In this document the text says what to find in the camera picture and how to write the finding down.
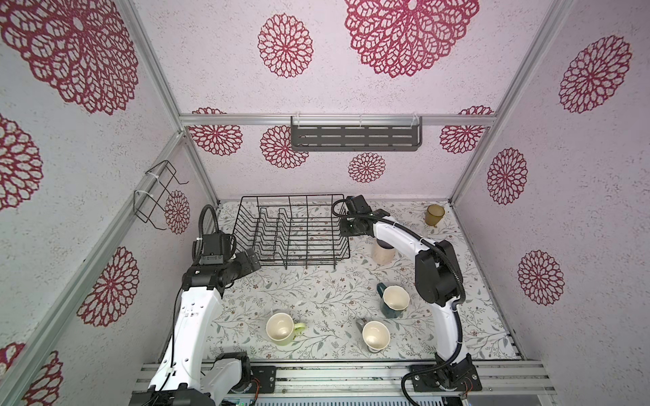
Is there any aluminium front rail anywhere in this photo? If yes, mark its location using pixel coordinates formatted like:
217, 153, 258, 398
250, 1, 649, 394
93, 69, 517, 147
133, 360, 557, 405

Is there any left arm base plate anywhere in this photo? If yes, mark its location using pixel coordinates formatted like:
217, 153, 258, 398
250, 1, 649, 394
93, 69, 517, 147
230, 365, 277, 395

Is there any black wire wall holder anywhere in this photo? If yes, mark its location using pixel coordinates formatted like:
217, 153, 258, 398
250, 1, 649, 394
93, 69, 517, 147
132, 160, 189, 231

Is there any pink ceramic mug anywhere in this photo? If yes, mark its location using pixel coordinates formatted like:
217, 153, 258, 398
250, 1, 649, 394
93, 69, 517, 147
372, 239, 397, 266

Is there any black wire dish rack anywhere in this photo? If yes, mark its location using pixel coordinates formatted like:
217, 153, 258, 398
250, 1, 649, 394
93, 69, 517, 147
233, 194, 350, 268

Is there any light green mug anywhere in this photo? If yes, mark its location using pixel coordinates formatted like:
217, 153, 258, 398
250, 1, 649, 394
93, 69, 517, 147
265, 312, 306, 346

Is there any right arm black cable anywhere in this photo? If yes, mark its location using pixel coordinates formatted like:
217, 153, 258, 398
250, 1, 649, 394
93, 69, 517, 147
331, 199, 468, 406

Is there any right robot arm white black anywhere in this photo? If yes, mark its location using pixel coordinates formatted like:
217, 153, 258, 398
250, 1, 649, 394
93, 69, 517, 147
331, 196, 472, 369

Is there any grey cream mug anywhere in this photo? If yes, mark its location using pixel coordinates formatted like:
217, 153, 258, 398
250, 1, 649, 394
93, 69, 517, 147
355, 319, 391, 353

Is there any yellow ribbed cup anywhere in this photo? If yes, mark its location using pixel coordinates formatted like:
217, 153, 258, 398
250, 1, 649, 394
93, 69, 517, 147
425, 204, 446, 227

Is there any grey wall shelf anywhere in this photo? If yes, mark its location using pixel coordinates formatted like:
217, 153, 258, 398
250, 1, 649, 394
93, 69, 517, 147
289, 117, 423, 152

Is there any dark green mug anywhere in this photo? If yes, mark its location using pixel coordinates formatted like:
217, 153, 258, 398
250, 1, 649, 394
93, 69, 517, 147
377, 283, 411, 319

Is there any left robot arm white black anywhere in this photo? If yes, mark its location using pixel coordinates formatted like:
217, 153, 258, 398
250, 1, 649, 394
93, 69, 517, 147
129, 231, 260, 405

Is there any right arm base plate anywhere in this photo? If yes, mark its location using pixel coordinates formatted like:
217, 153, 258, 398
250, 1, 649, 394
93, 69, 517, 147
410, 354, 482, 393

